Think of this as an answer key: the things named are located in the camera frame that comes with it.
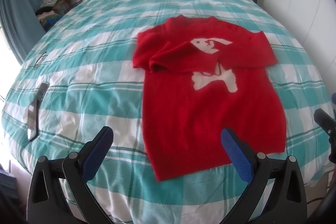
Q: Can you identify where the white wardrobe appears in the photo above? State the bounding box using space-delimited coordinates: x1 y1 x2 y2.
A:
252 0 336 98

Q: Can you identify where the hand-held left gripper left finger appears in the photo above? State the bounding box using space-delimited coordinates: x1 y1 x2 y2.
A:
26 126 124 224

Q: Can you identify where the pile of mixed clothes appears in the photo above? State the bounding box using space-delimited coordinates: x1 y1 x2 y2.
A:
35 0 77 31

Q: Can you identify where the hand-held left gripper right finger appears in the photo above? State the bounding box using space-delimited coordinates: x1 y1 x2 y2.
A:
220 127 308 224

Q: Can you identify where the blue curtain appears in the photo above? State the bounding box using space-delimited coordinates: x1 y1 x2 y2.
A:
0 0 56 65

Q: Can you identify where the teal white checkered bedspread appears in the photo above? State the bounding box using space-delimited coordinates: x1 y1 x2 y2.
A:
0 0 327 224

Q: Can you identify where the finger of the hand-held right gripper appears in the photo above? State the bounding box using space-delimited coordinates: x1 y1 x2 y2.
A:
314 108 336 140

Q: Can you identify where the black smartphone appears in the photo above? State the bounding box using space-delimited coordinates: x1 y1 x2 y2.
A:
26 82 49 142

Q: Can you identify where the red sweater with white animal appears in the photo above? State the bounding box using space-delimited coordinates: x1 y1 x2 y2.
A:
132 15 286 182

